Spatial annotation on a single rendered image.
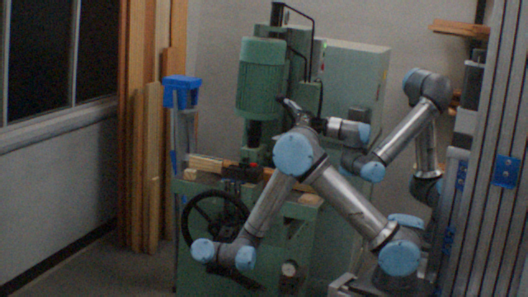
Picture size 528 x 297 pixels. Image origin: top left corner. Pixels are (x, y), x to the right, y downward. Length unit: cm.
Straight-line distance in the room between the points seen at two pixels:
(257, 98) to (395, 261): 94
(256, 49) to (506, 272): 120
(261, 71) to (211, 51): 266
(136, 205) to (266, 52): 178
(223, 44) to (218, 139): 74
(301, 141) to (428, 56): 303
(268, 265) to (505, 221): 97
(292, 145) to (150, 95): 214
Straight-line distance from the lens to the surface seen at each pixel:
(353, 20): 483
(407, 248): 187
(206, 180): 264
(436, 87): 234
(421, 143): 252
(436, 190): 251
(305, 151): 182
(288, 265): 250
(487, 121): 206
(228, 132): 519
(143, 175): 400
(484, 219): 212
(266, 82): 252
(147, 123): 390
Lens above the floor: 170
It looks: 14 degrees down
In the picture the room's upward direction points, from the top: 6 degrees clockwise
